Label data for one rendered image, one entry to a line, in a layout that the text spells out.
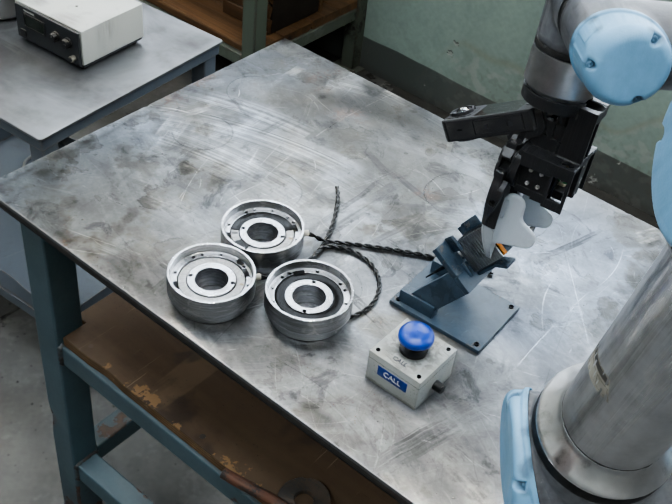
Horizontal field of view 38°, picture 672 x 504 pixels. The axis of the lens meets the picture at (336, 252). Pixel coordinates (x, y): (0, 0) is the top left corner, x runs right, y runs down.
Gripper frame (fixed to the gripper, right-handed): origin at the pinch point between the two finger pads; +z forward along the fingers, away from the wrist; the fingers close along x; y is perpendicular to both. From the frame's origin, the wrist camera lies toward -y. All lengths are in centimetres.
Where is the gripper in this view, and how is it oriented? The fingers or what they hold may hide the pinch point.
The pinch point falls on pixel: (491, 238)
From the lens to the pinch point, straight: 112.6
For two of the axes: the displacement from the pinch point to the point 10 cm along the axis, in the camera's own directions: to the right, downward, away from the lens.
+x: 5.2, -4.4, 7.3
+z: -1.5, 7.9, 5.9
